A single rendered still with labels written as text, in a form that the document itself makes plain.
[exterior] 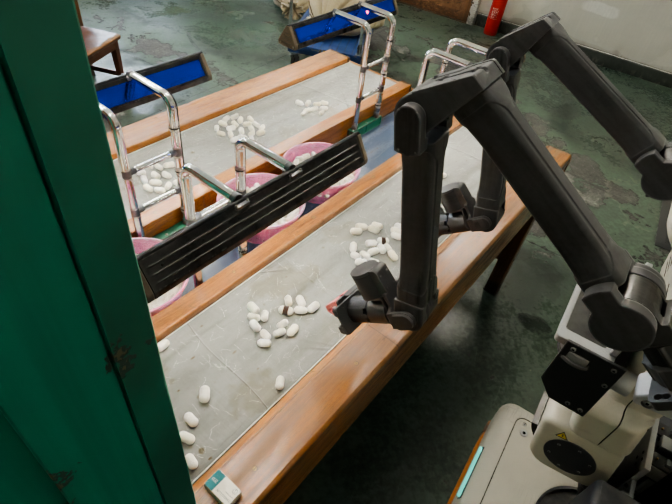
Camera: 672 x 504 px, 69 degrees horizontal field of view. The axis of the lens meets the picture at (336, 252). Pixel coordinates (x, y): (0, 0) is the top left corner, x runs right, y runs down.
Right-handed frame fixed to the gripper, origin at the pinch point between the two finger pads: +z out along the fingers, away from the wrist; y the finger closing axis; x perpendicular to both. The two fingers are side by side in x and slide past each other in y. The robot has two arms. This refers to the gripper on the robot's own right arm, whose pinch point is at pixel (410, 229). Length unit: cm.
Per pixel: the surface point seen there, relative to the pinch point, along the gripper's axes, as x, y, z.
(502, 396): 91, -33, 20
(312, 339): 6.7, 43.1, 3.9
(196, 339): -6, 62, 19
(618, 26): 8, -438, 59
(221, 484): 10, 80, -7
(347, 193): -13.6, -5.4, 23.1
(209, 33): -140, -181, 284
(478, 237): 13.1, -17.9, -7.5
